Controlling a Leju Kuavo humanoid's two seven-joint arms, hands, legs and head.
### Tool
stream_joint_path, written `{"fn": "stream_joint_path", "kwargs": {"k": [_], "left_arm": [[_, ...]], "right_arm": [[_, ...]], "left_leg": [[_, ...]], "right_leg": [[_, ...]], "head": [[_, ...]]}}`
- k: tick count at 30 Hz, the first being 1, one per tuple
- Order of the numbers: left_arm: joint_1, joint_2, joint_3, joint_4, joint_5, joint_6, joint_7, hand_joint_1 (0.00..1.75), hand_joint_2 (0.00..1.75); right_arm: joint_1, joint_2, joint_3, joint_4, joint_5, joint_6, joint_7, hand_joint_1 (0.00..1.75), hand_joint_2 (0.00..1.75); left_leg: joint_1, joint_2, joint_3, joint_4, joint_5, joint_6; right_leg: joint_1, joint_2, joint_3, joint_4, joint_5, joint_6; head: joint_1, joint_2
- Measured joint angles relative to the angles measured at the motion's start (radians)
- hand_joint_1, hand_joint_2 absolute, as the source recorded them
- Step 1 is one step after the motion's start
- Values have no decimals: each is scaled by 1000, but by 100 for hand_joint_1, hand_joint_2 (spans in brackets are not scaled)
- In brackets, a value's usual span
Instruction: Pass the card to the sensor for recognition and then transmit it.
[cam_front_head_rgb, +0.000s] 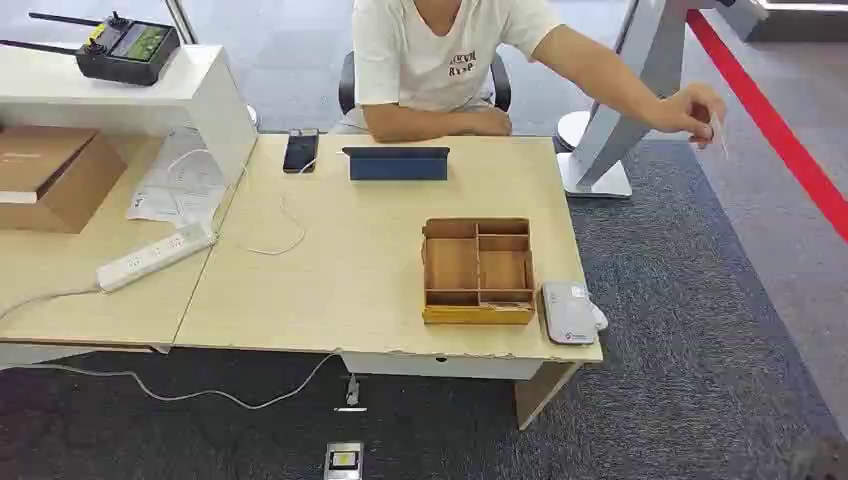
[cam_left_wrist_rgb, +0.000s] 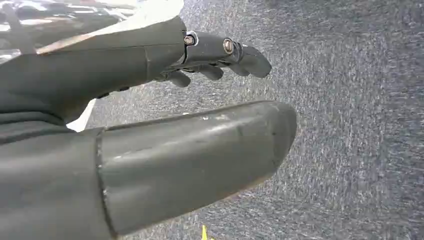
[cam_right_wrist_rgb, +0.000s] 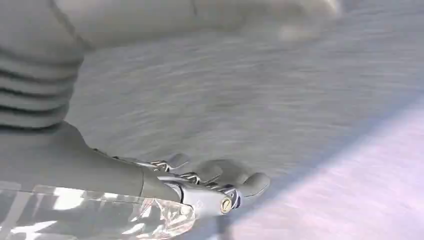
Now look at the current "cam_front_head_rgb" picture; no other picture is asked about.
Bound person's left hand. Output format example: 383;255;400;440
655;82;728;145

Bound person's right hand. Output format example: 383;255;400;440
468;107;513;138

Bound transparent card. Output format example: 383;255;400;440
710;112;731;162

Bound black office chair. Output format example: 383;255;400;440
337;50;513;116

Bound silver display stand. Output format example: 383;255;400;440
555;0;718;199

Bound person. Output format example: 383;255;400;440
329;0;728;145

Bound blue tablet case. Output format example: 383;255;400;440
341;146;451;183

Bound wooden compartment box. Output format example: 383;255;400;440
421;217;537;327

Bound pale wooden desk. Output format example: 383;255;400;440
172;134;605;432

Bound black smartphone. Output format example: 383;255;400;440
282;128;321;176

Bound white card reader device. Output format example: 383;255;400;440
540;281;609;346

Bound white paper sheets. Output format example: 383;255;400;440
126;125;228;229

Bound white shelf unit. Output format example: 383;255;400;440
0;43;260;200

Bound white power strip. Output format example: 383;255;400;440
95;221;218;294

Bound floor power socket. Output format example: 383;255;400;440
323;441;365;480

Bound black remote controller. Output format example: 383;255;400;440
0;10;181;87

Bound pale side desk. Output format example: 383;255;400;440
0;135;233;370

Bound brown cardboard box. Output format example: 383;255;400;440
0;125;128;235

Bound white charging cable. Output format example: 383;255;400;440
245;155;319;257

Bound power strip cord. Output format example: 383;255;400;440
0;284;340;411

